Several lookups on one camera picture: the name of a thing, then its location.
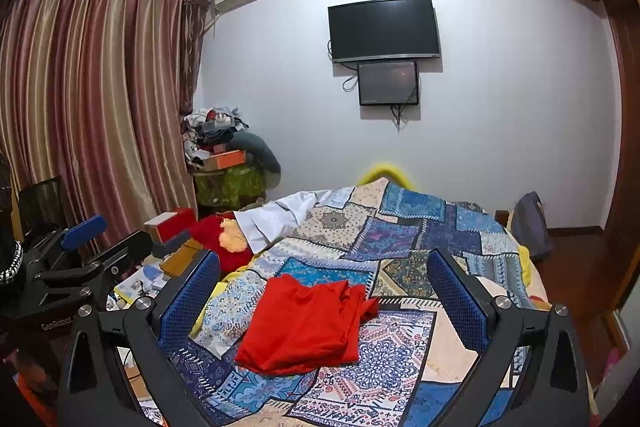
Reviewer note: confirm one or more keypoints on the person's left forearm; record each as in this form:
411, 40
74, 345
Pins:
7, 207

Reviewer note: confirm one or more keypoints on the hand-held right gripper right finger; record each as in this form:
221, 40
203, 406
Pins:
455, 297

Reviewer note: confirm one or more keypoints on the white cloth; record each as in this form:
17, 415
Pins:
275, 217

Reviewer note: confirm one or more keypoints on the red zip jacket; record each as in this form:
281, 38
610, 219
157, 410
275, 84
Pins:
300, 327

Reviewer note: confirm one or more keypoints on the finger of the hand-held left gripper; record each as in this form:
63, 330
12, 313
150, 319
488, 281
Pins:
127, 257
82, 232

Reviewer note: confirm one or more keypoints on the pile of mixed clothes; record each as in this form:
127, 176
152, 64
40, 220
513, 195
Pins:
210, 129

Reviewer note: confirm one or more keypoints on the large black wall television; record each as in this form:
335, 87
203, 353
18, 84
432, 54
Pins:
384, 29

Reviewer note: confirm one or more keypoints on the red and white box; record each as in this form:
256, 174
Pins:
170, 224

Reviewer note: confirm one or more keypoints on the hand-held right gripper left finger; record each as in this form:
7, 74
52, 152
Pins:
192, 297

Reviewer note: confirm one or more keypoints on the red plush toy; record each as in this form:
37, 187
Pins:
210, 242

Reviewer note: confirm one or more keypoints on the dark grey bag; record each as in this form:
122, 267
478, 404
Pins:
532, 227

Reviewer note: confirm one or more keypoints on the brown wooden box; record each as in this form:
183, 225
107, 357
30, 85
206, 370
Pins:
180, 259

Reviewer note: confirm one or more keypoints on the orange cardboard box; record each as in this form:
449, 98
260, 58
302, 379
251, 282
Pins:
225, 160

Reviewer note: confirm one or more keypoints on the blue patchwork blanket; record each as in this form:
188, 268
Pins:
400, 227

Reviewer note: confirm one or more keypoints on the dark desk screen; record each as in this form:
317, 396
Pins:
42, 204

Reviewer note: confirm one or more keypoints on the small black wall monitor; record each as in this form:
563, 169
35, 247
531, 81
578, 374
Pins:
387, 83

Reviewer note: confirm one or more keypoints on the brown wooden door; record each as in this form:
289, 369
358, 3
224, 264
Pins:
625, 132

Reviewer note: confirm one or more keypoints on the yellow pillow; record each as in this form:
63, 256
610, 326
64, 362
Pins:
382, 172

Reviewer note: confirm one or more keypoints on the striped brown curtain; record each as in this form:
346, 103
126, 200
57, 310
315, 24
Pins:
90, 107

